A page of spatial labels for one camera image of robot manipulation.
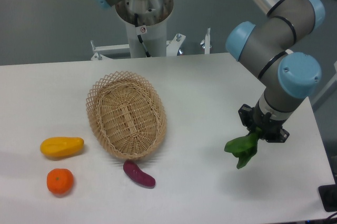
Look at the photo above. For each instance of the white metal frame bracket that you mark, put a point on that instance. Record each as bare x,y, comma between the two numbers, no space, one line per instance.
138,50

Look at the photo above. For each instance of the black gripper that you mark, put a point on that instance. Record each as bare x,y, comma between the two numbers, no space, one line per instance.
262,124

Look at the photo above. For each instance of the orange mandarin toy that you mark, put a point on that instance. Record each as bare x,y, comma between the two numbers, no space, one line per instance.
59,181

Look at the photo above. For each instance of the yellow papaya toy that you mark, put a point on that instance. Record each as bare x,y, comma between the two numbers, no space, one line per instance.
60,147

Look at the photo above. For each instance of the green leafy vegetable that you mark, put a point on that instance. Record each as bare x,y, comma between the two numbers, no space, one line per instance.
244,148

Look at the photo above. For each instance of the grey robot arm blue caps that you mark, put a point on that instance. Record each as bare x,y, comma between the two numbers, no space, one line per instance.
289,78

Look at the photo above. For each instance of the purple sweet potato toy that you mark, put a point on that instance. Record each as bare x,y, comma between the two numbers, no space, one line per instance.
133,171

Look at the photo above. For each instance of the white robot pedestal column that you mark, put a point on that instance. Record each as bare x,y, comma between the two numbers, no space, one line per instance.
145,20

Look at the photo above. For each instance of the woven wicker basket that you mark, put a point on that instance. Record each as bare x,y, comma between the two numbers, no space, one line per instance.
126,115

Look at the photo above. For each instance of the black device at table edge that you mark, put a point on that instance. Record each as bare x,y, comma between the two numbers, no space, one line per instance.
328,197

